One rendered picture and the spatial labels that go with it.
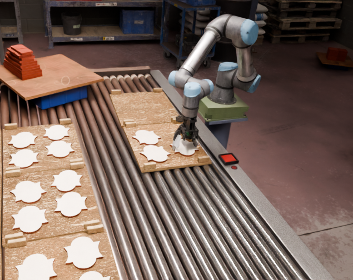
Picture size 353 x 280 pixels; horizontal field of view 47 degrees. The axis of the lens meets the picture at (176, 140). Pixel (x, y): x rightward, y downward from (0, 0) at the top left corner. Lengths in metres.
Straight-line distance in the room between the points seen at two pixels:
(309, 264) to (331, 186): 2.17
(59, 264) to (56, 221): 0.21
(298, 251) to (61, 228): 0.89
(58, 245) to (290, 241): 0.87
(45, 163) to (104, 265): 0.67
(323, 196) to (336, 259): 0.70
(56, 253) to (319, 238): 2.12
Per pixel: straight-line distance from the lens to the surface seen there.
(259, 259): 1.55
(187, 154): 1.97
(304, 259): 1.62
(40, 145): 2.05
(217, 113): 2.45
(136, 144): 2.03
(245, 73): 2.33
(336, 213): 3.45
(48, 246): 1.52
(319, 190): 3.63
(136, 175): 1.84
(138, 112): 2.34
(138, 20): 6.47
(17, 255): 1.51
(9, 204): 1.72
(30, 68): 2.50
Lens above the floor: 2.01
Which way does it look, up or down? 31 degrees down
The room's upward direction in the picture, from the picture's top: 6 degrees clockwise
